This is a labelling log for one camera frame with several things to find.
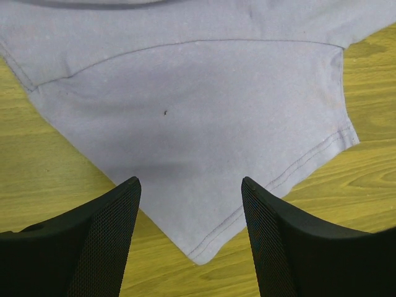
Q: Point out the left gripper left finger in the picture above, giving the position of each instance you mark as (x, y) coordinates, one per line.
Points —
(82, 252)

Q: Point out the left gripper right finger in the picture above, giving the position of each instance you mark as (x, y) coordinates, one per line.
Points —
(298, 254)

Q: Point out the purple t shirt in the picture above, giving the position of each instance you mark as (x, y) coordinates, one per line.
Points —
(192, 96)

